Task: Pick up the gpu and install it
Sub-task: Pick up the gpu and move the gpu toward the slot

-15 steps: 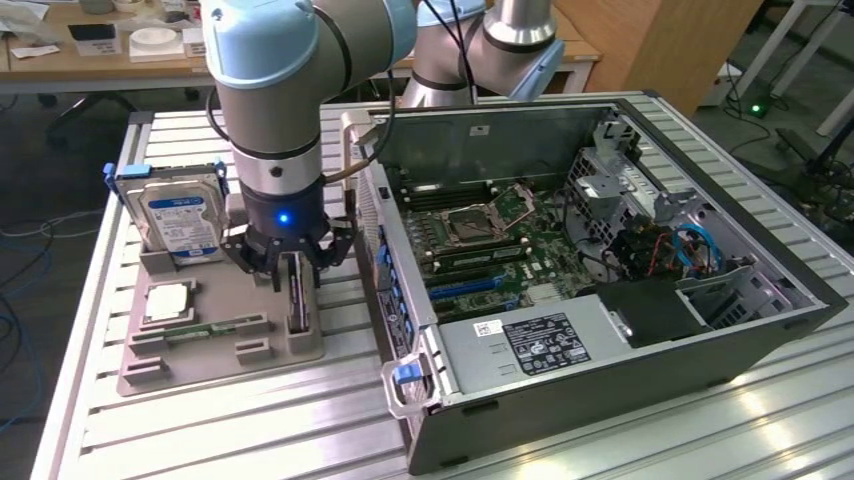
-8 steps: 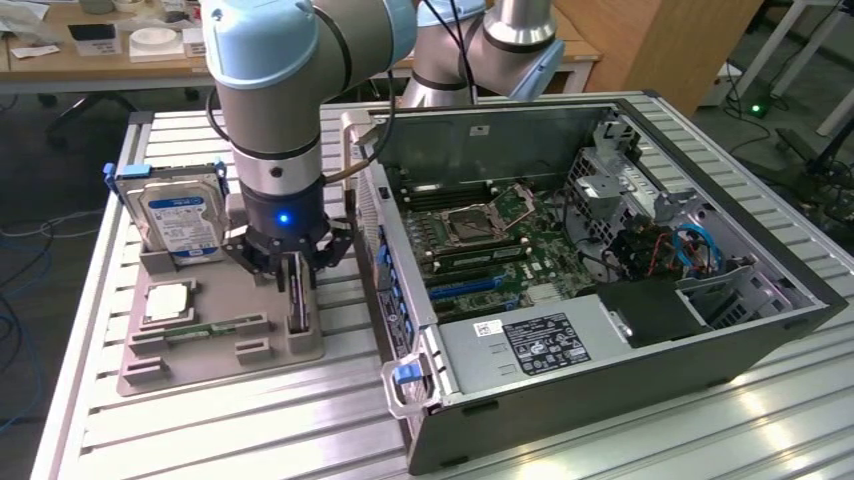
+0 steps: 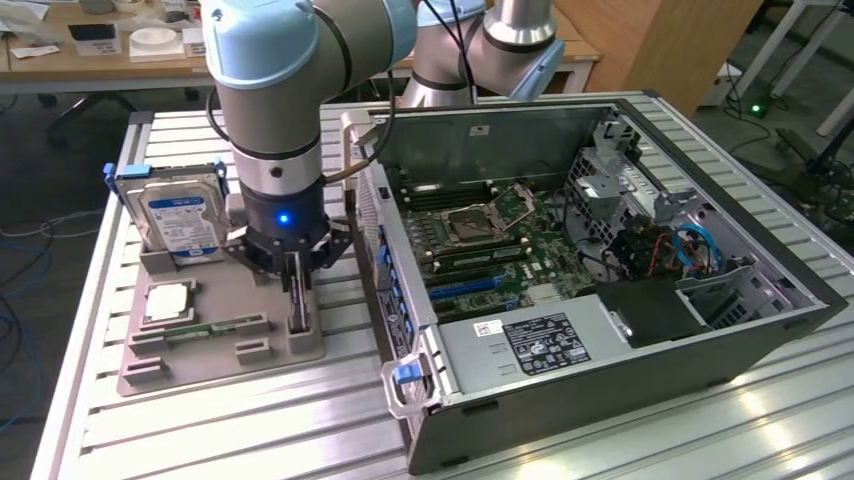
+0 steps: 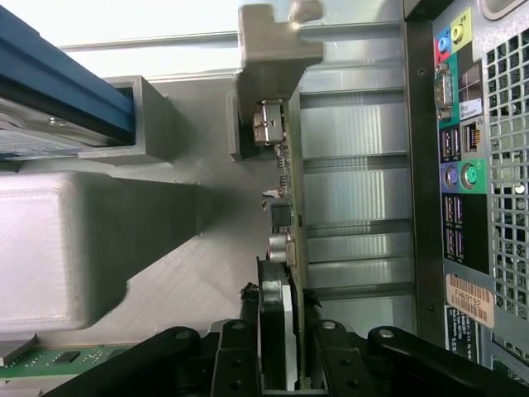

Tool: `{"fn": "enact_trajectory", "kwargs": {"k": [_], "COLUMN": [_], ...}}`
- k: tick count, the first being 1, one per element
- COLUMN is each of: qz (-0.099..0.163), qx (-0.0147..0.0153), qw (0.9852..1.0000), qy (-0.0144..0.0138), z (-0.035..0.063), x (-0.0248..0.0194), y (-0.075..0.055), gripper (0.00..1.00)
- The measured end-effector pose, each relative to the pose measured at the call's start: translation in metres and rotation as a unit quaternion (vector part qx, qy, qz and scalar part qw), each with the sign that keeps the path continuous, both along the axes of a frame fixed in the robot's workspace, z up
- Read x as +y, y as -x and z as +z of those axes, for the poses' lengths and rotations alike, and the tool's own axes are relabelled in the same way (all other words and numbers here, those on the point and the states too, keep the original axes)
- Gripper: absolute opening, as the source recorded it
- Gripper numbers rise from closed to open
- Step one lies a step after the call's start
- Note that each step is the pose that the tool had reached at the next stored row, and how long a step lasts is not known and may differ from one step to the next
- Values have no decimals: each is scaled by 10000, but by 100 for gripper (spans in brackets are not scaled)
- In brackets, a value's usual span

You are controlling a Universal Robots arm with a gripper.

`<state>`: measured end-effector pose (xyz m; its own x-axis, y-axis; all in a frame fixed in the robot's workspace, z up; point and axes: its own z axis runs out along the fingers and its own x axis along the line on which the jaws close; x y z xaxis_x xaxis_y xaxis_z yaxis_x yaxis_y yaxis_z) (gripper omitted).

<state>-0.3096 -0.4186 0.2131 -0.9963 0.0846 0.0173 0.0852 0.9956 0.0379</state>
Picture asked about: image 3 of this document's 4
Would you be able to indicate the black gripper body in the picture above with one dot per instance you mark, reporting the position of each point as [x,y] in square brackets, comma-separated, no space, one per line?
[283,235]

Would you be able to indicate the graphics card with metal bracket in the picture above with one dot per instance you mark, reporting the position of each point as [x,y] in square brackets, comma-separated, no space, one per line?
[299,310]

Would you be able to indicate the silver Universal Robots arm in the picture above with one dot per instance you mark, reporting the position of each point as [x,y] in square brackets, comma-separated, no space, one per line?
[280,75]

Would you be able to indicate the hard disk with blue label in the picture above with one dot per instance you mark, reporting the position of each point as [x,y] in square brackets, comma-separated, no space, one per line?
[176,220]

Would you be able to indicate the grey parts rack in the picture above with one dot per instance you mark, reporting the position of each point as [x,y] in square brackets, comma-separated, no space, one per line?
[253,310]

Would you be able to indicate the silver CPU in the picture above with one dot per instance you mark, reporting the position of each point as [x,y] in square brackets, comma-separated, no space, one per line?
[167,302]

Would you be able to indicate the green RAM stick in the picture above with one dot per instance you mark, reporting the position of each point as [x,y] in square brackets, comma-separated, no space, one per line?
[200,332]

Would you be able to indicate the blue expansion slot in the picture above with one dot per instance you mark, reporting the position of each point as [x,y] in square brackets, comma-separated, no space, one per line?
[460,290]

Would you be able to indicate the CPU socket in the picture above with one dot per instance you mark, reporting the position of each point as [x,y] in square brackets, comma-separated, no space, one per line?
[470,225]

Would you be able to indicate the installed RAM stick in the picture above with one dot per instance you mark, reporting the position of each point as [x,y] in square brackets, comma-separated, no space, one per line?
[480,257]

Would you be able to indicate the blue disk caddy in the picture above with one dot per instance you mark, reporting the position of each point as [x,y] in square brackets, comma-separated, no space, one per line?
[133,170]

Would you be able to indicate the blue case latch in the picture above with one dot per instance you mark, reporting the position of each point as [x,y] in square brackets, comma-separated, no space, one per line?
[407,375]

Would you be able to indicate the metal socket cover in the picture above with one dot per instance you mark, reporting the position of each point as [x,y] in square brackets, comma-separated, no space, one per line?
[516,202]

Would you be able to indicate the green motherboard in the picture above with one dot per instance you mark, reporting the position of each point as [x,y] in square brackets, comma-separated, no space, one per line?
[534,270]

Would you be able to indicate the grey power supply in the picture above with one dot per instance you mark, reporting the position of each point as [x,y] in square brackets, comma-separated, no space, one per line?
[480,360]

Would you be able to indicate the small white box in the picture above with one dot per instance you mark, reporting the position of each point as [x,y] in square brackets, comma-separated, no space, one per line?
[193,45]

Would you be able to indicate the metal disk bay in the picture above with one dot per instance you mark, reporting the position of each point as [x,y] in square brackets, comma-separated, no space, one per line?
[600,200]

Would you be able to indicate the white round holder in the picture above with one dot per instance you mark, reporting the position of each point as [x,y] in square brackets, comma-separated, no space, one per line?
[156,45]

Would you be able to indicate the wooden desk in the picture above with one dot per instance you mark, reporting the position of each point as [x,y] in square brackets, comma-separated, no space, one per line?
[67,67]

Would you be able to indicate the white box with dark top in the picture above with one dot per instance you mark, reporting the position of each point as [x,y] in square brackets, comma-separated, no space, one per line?
[96,40]

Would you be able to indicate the black plastic shroud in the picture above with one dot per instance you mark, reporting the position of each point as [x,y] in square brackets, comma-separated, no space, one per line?
[647,310]

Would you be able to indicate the open black PC case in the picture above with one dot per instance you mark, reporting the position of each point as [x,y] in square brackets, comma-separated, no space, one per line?
[600,400]

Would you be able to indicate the white paper card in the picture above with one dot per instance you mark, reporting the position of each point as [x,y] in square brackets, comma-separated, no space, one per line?
[33,51]

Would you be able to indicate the grey cup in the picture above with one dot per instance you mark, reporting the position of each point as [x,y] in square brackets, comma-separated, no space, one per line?
[96,6]

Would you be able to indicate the wooden cabinet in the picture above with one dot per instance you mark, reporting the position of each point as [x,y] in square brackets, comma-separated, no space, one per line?
[667,50]

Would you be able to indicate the device with green light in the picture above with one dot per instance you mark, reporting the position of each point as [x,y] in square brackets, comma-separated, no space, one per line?
[755,109]

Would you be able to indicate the white desk frame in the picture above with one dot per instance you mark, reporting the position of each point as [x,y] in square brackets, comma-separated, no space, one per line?
[794,45]

